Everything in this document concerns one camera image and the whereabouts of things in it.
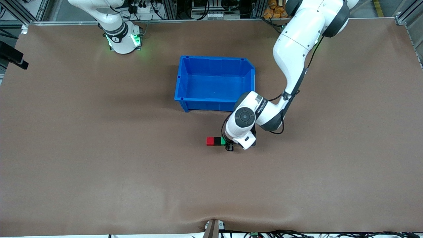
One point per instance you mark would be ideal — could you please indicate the small green cube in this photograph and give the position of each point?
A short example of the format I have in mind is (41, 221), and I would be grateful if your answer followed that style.
(223, 141)

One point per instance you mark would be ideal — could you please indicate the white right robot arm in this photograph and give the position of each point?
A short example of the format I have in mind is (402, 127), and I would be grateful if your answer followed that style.
(115, 26)

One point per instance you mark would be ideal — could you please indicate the aluminium frame corner post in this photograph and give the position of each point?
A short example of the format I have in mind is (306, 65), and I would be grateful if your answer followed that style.
(411, 33)

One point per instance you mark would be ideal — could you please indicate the orange packets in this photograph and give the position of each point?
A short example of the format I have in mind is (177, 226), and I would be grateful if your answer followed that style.
(274, 9)

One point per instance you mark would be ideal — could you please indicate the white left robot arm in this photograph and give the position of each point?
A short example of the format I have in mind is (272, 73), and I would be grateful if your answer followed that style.
(294, 49)

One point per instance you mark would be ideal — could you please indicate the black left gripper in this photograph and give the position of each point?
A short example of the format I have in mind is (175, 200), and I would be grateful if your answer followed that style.
(228, 146)

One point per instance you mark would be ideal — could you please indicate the white power strip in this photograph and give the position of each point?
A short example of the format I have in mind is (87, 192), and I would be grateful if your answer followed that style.
(211, 15)

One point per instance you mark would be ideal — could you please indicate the aluminium frame rail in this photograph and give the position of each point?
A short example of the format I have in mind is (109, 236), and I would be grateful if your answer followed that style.
(198, 22)

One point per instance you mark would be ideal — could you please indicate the brown camera stand post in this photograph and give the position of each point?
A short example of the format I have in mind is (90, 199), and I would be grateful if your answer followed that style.
(211, 228)

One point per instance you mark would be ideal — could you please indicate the small red cube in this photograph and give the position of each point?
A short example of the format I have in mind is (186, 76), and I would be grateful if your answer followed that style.
(210, 141)

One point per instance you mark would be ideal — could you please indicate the small black cube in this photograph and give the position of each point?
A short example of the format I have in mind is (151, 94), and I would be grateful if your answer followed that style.
(217, 141)

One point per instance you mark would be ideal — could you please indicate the blue plastic bin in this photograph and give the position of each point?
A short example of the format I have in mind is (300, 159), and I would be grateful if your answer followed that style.
(214, 86)

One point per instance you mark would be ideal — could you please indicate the black bracket on frame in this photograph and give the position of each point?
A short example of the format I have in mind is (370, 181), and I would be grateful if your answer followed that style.
(11, 56)

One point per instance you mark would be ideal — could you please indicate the brown table mat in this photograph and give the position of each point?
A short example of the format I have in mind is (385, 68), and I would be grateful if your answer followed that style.
(99, 148)

